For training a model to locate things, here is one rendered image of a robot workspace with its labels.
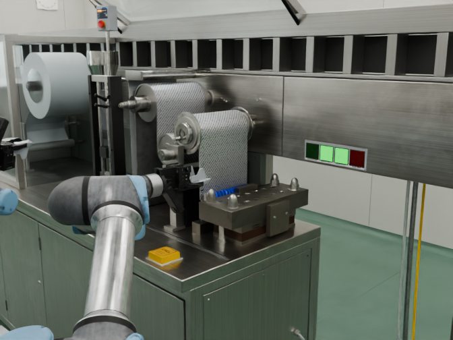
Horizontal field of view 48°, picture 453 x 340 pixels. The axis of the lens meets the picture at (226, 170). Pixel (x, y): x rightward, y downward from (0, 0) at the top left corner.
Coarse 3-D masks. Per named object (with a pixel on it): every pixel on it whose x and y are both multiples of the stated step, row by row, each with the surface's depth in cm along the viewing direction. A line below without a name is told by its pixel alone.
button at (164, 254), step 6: (150, 252) 155; (156, 252) 155; (162, 252) 155; (168, 252) 155; (174, 252) 155; (150, 258) 155; (156, 258) 153; (162, 258) 151; (168, 258) 153; (174, 258) 154
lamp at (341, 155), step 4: (336, 148) 170; (340, 148) 169; (336, 152) 170; (340, 152) 169; (344, 152) 168; (336, 156) 170; (340, 156) 169; (344, 156) 168; (336, 160) 171; (340, 160) 169; (344, 160) 168
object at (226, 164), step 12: (228, 144) 181; (240, 144) 186; (204, 156) 174; (216, 156) 178; (228, 156) 182; (240, 156) 187; (204, 168) 175; (216, 168) 179; (228, 168) 183; (240, 168) 188; (216, 180) 180; (228, 180) 184; (240, 180) 189; (204, 192) 177
